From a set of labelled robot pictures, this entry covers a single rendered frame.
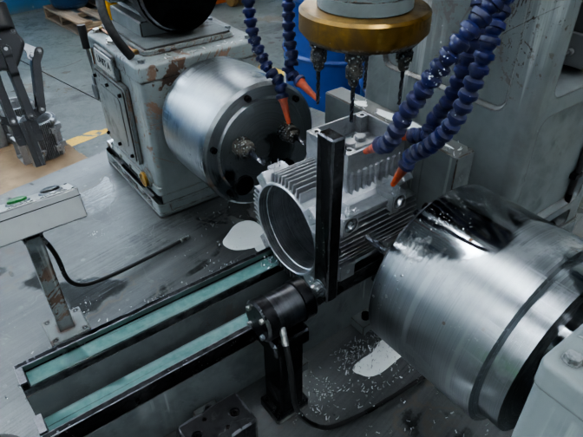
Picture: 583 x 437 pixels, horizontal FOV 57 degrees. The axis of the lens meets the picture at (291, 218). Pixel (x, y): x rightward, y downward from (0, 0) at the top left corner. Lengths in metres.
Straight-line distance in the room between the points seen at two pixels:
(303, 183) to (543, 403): 0.43
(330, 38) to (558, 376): 0.46
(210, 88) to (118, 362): 0.50
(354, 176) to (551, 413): 0.43
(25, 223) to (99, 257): 0.33
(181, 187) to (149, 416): 0.59
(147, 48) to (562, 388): 0.94
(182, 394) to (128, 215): 0.59
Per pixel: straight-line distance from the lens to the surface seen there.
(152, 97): 1.13
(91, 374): 0.87
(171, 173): 1.22
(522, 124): 0.88
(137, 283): 1.12
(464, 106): 0.63
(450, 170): 0.82
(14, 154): 3.17
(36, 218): 0.90
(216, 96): 0.98
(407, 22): 0.72
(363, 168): 0.82
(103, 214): 1.33
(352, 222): 0.79
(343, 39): 0.71
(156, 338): 0.88
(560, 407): 0.55
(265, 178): 0.84
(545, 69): 0.85
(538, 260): 0.62
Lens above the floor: 1.53
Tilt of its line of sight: 37 degrees down
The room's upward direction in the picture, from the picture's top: 1 degrees counter-clockwise
